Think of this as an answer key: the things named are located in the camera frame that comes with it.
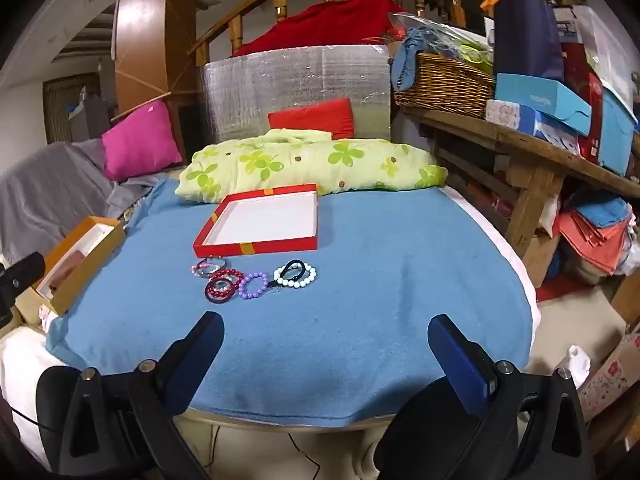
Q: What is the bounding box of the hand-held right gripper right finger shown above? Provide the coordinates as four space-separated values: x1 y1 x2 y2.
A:
427 314 598 480

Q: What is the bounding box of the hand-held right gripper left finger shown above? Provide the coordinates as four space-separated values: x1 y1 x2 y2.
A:
59 311 225 480

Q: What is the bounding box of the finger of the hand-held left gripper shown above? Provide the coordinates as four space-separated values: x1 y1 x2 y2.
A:
0 251 47 311

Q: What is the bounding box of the dark red bangle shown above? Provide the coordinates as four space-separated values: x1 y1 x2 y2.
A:
204 280 236 305

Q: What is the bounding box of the purple bead bracelet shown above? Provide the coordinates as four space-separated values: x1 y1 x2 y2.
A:
238 272 271 301

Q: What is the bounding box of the red bead bracelet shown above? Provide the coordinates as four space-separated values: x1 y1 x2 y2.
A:
209 269 246 297

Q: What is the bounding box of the black hair tie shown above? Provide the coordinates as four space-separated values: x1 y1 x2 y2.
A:
279 259 306 282

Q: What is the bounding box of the red shallow box tray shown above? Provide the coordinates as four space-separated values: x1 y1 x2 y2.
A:
192 183 319 258

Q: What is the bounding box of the orange cardboard box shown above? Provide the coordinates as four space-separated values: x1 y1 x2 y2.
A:
31 216 127 317

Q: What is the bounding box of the grey cloth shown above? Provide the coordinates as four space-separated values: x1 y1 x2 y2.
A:
0 138 166 266

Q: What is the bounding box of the white sheet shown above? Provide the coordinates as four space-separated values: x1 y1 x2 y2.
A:
0 185 543 471

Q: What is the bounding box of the white sock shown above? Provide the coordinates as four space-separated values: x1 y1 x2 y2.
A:
552 344 592 391

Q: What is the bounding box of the blue blanket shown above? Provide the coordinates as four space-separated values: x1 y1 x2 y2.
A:
46 180 535 418

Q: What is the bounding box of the floral cardboard box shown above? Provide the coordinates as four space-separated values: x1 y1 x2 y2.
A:
577 330 640 423

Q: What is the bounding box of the woven screen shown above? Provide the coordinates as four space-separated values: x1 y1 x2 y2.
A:
42 72 108 143

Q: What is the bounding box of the pink pillow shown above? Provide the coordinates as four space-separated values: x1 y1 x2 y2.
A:
101 99 184 182

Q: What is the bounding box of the stack of coral folded cloths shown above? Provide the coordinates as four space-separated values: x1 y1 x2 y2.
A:
559 197 636 276

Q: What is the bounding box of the wooden bench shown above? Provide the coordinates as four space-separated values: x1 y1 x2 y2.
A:
400 105 640 273

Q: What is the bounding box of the green floral pillow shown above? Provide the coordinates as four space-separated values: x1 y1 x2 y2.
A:
178 129 448 205

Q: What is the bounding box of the white patterned box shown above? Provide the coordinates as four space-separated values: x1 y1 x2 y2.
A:
486 99 583 156

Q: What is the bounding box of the red cushion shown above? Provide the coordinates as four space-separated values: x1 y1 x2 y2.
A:
268 98 356 140

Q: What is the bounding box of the wicker basket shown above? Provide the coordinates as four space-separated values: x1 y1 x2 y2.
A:
393 52 497 120

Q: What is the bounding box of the blue storage box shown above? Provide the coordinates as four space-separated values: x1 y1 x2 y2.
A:
597 87 640 177

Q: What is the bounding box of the brown curved panel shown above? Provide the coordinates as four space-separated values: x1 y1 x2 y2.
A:
114 0 201 111

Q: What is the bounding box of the light blue cardboard box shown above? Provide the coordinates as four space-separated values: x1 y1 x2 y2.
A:
495 73 593 136

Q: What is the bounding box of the red box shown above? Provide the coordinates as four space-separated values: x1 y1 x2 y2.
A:
560 42 606 163

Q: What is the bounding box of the silver foil board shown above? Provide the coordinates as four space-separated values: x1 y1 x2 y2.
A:
201 45 392 163

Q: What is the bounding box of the blue cloth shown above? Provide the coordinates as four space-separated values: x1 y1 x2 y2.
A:
391 27 436 91

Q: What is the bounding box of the clear plastic bag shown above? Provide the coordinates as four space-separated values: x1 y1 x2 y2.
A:
390 12 496 68

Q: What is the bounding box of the navy bag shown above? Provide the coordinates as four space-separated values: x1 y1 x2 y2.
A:
492 0 566 83

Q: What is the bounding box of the clear plastic box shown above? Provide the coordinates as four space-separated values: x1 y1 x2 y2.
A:
570 5 638 111

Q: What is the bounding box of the red cloth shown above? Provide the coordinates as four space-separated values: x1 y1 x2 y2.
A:
231 0 408 57

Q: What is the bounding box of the black cable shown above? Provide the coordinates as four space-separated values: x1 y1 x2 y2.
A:
287 430 321 480

